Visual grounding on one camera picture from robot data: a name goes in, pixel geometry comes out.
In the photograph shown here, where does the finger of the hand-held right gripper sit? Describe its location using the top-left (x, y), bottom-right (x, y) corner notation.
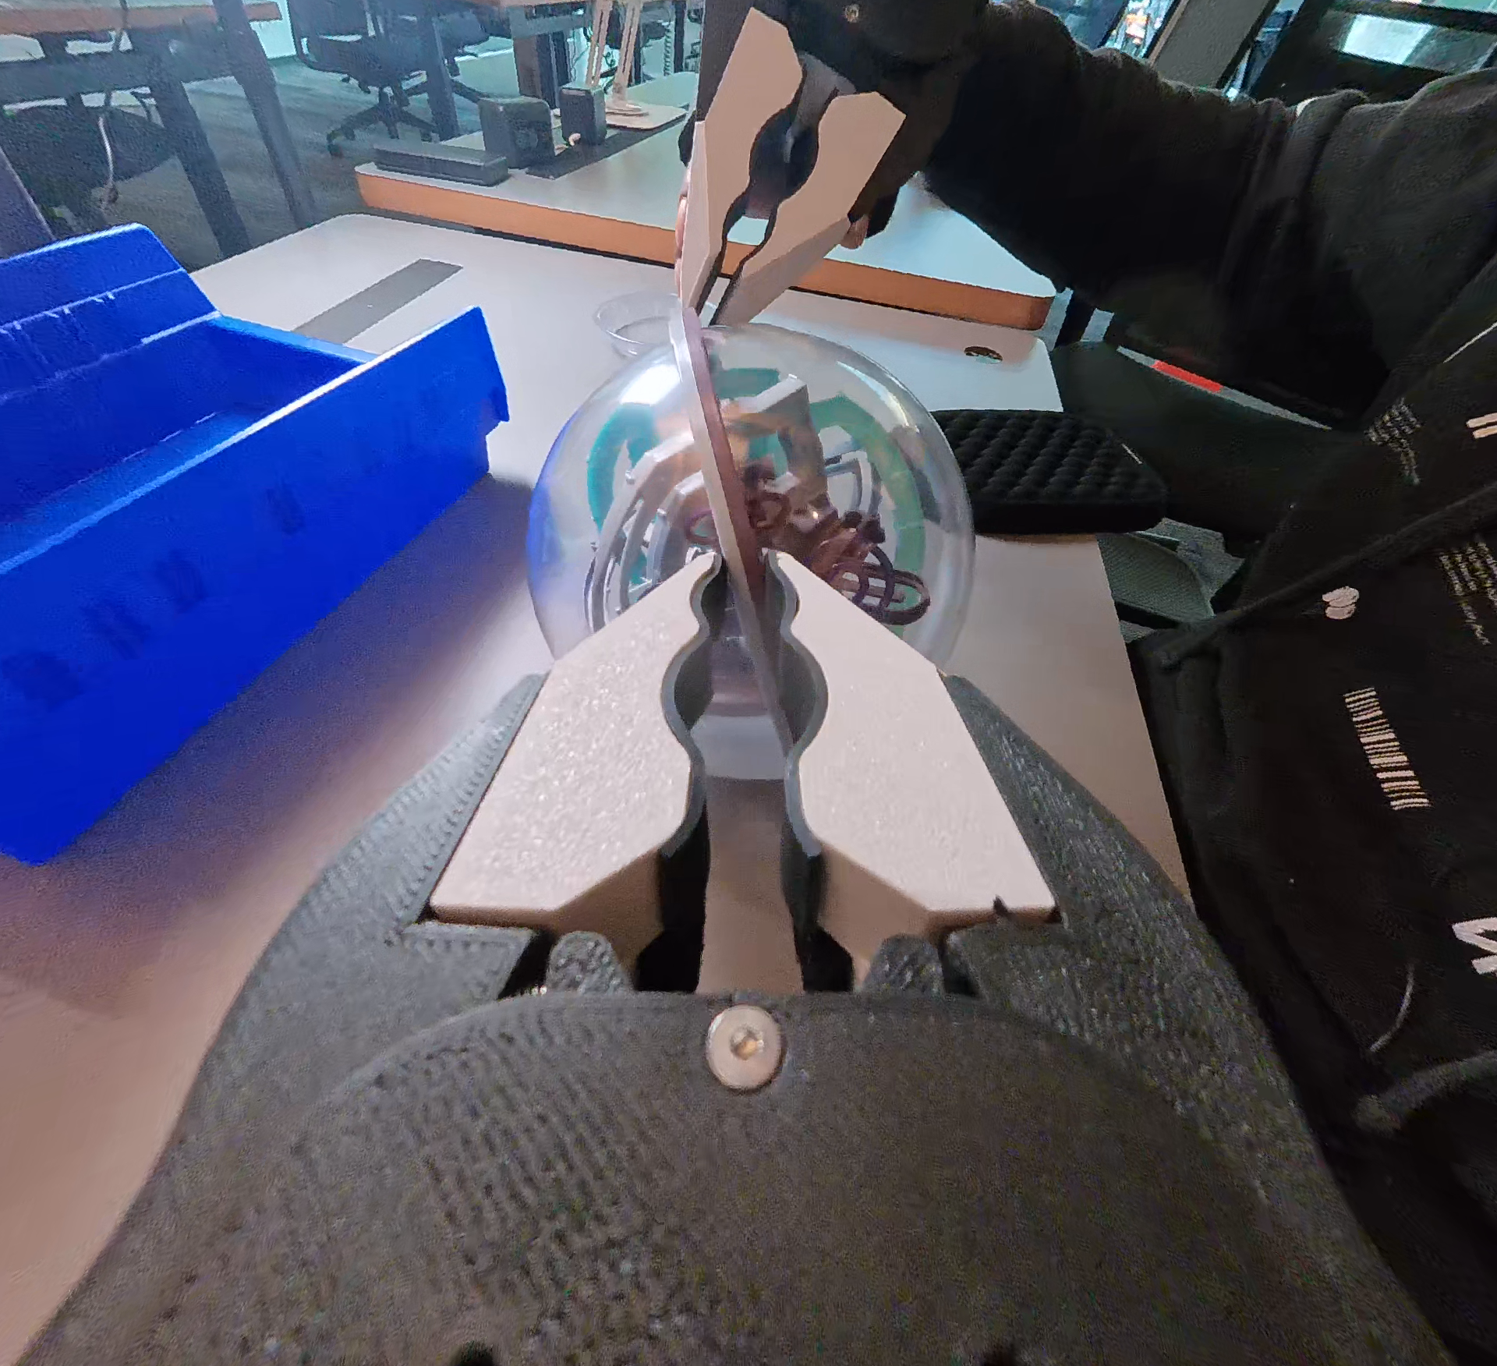
top-left (676, 6), bottom-right (811, 320)
top-left (710, 91), bottom-right (910, 328)

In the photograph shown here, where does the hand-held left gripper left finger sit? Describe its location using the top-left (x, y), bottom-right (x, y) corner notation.
top-left (424, 553), bottom-right (724, 983)

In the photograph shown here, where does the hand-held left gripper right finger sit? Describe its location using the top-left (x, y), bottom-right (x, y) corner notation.
top-left (768, 553), bottom-right (1061, 983)

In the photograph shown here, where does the clear plastic maze ball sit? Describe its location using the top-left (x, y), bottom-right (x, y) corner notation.
top-left (528, 306), bottom-right (974, 782)

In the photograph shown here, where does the orange-edged grey desk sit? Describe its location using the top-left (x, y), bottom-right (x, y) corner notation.
top-left (353, 70), bottom-right (1059, 331)

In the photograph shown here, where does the black desk mat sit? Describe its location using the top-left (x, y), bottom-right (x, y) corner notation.
top-left (526, 102), bottom-right (691, 180)

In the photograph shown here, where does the black power station box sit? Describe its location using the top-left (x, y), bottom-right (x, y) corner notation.
top-left (476, 94), bottom-right (556, 168)

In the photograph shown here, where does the long black bar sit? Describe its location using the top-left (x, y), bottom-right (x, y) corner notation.
top-left (372, 142), bottom-right (509, 188)

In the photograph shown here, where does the black screen on stand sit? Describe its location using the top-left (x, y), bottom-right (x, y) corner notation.
top-left (1143, 0), bottom-right (1313, 92)

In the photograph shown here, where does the black perforated chair armrest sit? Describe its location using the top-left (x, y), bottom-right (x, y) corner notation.
top-left (934, 406), bottom-right (1171, 539)

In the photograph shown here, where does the black rolling office chair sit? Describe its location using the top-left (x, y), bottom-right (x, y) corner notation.
top-left (234, 0), bottom-right (481, 157)

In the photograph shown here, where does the blue plastic bin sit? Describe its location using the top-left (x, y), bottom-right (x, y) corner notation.
top-left (0, 223), bottom-right (352, 524)
top-left (0, 306), bottom-right (511, 864)

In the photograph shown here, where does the person's black printed hoodie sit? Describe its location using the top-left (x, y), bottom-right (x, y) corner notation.
top-left (1052, 80), bottom-right (1497, 1356)

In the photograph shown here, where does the black mesh office chair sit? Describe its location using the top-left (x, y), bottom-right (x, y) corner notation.
top-left (1245, 0), bottom-right (1497, 103)

